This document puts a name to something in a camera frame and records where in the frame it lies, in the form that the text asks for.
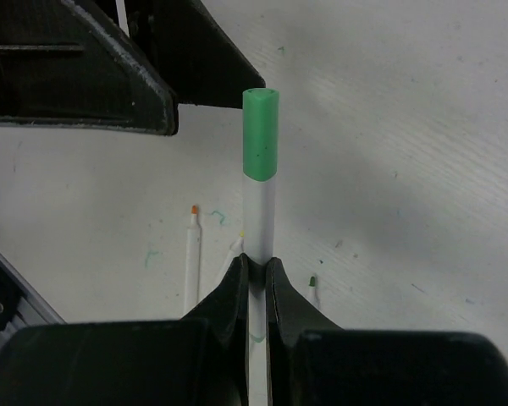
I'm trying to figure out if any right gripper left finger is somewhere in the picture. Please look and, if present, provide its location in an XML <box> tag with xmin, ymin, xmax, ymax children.
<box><xmin>0</xmin><ymin>255</ymin><xmax>249</xmax><ymax>405</ymax></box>

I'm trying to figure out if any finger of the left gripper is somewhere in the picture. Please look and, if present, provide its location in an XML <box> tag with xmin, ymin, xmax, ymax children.
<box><xmin>0</xmin><ymin>1</ymin><xmax>178</xmax><ymax>135</ymax></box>
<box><xmin>125</xmin><ymin>0</ymin><xmax>266</xmax><ymax>109</ymax></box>

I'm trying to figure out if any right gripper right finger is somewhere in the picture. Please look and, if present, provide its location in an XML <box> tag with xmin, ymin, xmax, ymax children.
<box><xmin>266</xmin><ymin>258</ymin><xmax>508</xmax><ymax>405</ymax></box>

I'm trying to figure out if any teal marker pen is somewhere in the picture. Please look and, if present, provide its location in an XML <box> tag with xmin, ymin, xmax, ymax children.
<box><xmin>306</xmin><ymin>275</ymin><xmax>321</xmax><ymax>310</ymax></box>

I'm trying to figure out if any light green capped marker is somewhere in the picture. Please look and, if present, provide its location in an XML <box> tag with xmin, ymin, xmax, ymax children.
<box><xmin>242</xmin><ymin>88</ymin><xmax>279</xmax><ymax>405</ymax></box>

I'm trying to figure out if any orange marker pen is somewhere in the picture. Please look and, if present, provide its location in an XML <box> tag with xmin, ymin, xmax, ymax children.
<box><xmin>184</xmin><ymin>205</ymin><xmax>202</xmax><ymax>313</ymax></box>

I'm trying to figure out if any yellow marker pen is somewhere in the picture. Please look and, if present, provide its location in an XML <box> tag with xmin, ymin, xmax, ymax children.
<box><xmin>214</xmin><ymin>231</ymin><xmax>244</xmax><ymax>287</ymax></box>

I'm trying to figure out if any metal rail strip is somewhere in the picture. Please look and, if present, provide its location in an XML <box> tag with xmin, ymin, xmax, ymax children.
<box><xmin>0</xmin><ymin>253</ymin><xmax>65</xmax><ymax>332</ymax></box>

